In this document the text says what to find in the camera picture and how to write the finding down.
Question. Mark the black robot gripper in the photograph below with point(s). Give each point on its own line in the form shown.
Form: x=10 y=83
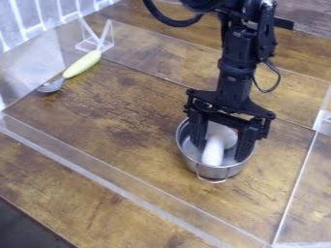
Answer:
x=228 y=107

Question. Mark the silver steel pot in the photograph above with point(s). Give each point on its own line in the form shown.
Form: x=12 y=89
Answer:
x=210 y=174

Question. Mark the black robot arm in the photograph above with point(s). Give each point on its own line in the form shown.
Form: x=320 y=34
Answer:
x=248 y=44

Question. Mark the black strip on table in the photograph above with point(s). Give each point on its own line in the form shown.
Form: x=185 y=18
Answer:
x=282 y=23

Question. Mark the clear acrylic barrier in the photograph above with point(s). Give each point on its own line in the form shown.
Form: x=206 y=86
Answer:
x=113 y=126

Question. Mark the clear acrylic triangular bracket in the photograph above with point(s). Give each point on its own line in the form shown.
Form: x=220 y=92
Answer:
x=92 y=41

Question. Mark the spoon with yellow-green handle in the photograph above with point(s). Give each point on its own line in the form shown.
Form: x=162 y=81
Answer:
x=78 y=67

